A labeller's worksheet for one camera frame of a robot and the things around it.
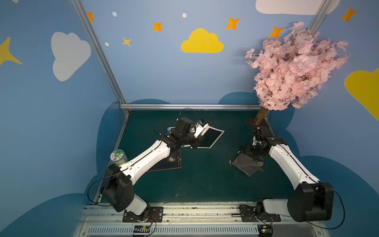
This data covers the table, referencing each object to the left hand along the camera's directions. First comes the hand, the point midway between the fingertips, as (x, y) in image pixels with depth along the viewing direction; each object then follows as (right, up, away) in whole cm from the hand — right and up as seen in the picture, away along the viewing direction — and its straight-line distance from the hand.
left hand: (203, 134), depth 79 cm
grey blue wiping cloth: (+28, -19, +10) cm, 35 cm away
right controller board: (+31, -49, -6) cm, 58 cm away
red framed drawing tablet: (-18, -19, +14) cm, 30 cm away
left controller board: (-31, -47, -7) cm, 57 cm away
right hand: (+28, -11, +6) cm, 31 cm away
